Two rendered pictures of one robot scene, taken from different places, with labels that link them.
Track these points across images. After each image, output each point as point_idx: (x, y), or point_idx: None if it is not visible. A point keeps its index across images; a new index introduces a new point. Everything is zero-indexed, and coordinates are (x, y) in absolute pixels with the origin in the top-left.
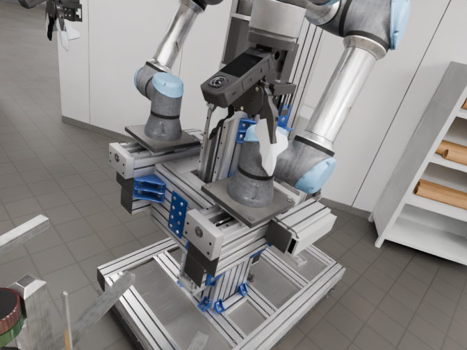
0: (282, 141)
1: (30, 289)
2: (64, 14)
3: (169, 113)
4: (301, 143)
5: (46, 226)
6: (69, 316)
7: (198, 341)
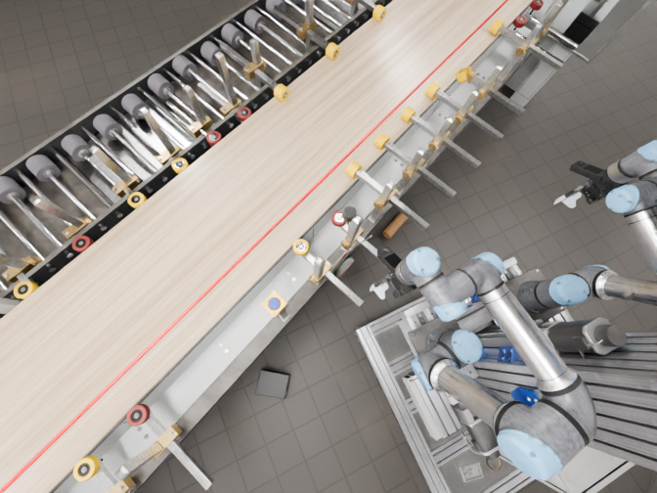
0: (380, 293)
1: (355, 220)
2: (587, 191)
3: (538, 294)
4: (439, 358)
5: (423, 229)
6: (365, 240)
7: (358, 299)
